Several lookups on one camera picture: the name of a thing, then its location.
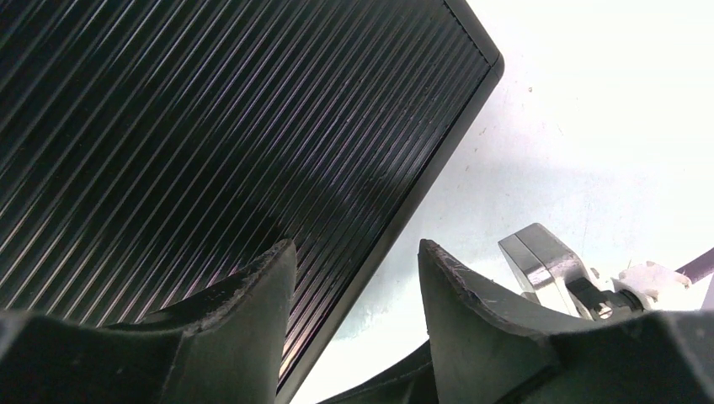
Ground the black aluminium poker case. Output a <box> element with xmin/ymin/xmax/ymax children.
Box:
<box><xmin>1</xmin><ymin>1</ymin><xmax>505</xmax><ymax>403</ymax></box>

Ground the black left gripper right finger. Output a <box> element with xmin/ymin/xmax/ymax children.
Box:
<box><xmin>418</xmin><ymin>239</ymin><xmax>713</xmax><ymax>403</ymax></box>

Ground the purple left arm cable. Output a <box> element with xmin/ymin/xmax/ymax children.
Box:
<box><xmin>674</xmin><ymin>247</ymin><xmax>714</xmax><ymax>285</ymax></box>

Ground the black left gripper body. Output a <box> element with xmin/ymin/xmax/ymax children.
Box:
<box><xmin>322</xmin><ymin>340</ymin><xmax>438</xmax><ymax>403</ymax></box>

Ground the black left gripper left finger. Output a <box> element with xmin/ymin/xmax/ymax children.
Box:
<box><xmin>1</xmin><ymin>240</ymin><xmax>296</xmax><ymax>403</ymax></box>

